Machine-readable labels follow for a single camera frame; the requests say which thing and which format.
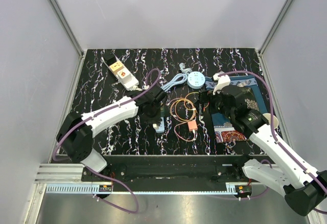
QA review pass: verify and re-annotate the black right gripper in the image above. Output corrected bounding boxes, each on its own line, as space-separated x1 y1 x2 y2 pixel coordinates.
194 89 234 120

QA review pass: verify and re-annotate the green cube socket adapter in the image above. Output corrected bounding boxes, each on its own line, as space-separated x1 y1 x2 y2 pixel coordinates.
160 106 169 117

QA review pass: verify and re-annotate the white wall charger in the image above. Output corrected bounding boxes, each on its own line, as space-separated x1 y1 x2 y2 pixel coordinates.
152 122 165 131

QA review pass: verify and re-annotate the light blue power strip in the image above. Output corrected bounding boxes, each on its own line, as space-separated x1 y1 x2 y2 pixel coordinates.
154 117 165 133

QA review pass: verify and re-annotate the white multicolour power strip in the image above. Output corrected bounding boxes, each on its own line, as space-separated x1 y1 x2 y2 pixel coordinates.
101 53 139 91

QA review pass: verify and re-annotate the light blue cable loop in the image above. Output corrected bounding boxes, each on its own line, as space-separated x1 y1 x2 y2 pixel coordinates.
160 72 189 93

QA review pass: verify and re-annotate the white cube socket adapter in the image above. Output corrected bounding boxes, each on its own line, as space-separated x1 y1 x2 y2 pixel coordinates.
117 68 130 80

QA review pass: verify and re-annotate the beige travel adapter cube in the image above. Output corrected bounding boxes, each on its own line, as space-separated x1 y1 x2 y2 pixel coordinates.
109 62 122 73

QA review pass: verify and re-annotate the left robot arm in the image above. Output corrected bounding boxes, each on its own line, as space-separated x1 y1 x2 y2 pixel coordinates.
56 85 168 181

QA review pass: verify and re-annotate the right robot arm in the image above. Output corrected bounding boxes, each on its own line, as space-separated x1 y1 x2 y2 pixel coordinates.
198 85 326 216

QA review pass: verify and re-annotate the dark floral square plate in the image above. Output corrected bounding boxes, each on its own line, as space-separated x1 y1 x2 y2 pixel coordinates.
242 87 260 111

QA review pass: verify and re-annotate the blue patterned placemat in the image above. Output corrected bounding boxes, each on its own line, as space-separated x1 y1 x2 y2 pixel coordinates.
205 75 267 142

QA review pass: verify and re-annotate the round light blue socket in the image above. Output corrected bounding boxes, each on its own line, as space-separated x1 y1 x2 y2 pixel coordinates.
187 71 205 89

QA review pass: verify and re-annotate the white paper cup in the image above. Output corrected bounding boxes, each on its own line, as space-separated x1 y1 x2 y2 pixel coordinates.
263 113 279 130

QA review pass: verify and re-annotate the pink USB charger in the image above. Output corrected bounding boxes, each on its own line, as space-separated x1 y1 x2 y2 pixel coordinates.
187 120 198 132

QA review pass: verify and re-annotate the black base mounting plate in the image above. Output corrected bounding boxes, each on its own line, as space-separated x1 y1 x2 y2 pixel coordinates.
50 155 264 184

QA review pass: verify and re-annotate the pink charging cable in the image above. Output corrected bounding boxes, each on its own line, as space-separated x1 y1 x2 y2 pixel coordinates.
171 101 199 142

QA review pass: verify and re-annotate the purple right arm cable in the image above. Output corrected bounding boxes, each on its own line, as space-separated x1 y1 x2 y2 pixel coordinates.
212 70 327 215

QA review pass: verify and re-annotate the yellow charging cable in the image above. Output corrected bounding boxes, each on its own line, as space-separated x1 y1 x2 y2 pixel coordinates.
170 92 202 122

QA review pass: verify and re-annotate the light blue coiled cord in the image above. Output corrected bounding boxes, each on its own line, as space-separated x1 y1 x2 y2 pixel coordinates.
178 62 194 74

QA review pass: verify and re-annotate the aluminium frame post right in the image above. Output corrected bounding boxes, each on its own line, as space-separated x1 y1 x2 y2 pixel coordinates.
258 0 295 55

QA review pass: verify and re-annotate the aluminium frame post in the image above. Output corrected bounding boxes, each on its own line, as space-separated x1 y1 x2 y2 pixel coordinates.
38 0 86 58
258 0 295 55

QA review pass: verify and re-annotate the aluminium frame post left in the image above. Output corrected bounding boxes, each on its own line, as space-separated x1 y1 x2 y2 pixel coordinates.
38 0 86 58

